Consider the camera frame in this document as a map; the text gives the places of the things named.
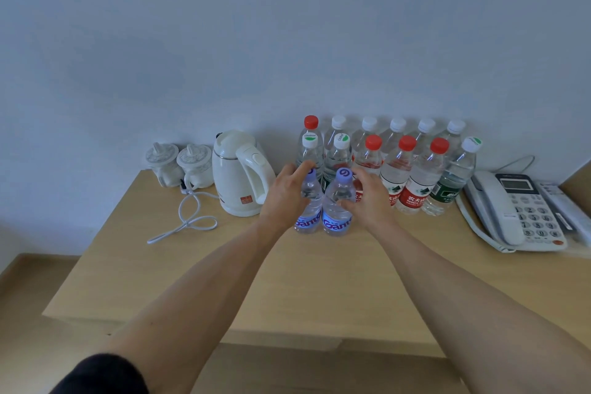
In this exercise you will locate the person's left hand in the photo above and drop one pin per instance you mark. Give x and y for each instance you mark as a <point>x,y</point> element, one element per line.
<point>281,200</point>

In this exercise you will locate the person's right hand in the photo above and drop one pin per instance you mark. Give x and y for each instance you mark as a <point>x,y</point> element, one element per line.
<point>374,204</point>

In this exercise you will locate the blue-cap water bottle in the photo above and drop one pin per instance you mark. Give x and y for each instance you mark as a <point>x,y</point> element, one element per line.
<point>337,223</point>
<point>308,222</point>

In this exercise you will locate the person's left forearm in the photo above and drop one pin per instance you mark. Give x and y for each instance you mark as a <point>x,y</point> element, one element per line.
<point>194,306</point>

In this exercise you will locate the person's right forearm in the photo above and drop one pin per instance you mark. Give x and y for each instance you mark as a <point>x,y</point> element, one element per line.
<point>480,310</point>

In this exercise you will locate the white electric kettle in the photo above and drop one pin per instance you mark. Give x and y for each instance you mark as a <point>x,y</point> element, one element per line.
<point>231,176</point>

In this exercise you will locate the wooden table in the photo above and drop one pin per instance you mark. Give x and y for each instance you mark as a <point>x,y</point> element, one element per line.
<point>323,278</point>

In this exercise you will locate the grey desk telephone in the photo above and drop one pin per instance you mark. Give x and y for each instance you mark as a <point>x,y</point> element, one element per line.
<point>508,209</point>

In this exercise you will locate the grey remote control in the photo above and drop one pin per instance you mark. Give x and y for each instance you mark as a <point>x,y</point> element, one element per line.
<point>568,209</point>

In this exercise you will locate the black t-shirt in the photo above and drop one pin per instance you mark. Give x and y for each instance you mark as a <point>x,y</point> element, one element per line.
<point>101,377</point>

